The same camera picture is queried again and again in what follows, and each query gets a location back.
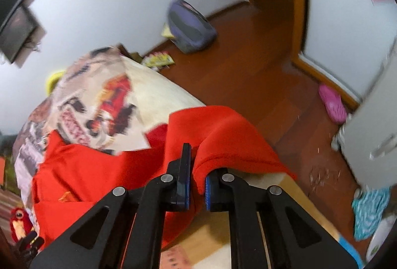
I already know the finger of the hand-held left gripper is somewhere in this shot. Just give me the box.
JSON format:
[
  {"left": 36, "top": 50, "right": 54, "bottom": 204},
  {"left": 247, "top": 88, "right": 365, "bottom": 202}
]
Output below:
[{"left": 16, "top": 231, "right": 44, "bottom": 259}]

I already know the pink slipper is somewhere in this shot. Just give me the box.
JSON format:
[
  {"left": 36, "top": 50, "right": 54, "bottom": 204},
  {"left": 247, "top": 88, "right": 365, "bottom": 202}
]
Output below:
[{"left": 318, "top": 84, "right": 348, "bottom": 124}]

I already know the purple backpack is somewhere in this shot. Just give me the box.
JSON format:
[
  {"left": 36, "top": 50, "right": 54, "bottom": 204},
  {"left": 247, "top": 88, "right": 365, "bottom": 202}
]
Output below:
[{"left": 167, "top": 0, "right": 218, "bottom": 54}]

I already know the yellow snack packet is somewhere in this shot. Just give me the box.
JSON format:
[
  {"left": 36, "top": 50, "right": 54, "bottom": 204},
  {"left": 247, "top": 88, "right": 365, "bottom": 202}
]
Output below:
[{"left": 141, "top": 51, "right": 176, "bottom": 69}]

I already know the white wardrobe door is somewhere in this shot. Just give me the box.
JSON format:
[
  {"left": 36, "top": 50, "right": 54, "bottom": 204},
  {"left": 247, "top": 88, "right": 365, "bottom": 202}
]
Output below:
[{"left": 332, "top": 39, "right": 397, "bottom": 192}]

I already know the white round container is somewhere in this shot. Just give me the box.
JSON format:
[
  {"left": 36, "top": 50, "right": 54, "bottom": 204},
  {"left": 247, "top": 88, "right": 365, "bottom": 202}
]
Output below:
[{"left": 366, "top": 216, "right": 395, "bottom": 263}]

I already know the red garment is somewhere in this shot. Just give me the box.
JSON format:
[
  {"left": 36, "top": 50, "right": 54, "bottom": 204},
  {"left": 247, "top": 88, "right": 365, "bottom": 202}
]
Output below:
[{"left": 31, "top": 105, "right": 297, "bottom": 269}]

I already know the printed newspaper-pattern blanket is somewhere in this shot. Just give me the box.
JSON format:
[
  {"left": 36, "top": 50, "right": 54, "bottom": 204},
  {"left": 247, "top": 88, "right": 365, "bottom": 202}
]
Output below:
[{"left": 12, "top": 46, "right": 365, "bottom": 269}]

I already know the teal patterned cloth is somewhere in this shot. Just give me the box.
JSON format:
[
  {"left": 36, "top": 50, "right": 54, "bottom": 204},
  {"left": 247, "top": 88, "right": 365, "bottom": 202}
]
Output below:
[{"left": 351, "top": 187, "right": 392, "bottom": 241}]

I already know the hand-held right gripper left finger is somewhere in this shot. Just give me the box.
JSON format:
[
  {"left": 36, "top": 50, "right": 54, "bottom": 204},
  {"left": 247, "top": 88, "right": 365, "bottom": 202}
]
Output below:
[{"left": 29, "top": 143, "right": 193, "bottom": 269}]

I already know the red plush toy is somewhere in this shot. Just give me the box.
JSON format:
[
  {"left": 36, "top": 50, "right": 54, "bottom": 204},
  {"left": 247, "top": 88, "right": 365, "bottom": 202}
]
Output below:
[{"left": 9, "top": 207, "right": 34, "bottom": 245}]

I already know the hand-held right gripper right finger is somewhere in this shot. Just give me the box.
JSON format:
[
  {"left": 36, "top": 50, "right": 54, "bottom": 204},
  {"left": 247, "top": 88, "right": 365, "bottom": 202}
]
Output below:
[{"left": 205, "top": 168, "right": 357, "bottom": 269}]

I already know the black wall television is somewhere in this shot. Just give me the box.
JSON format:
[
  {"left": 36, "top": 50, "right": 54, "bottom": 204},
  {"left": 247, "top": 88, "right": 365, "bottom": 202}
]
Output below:
[{"left": 0, "top": 0, "right": 38, "bottom": 65}]

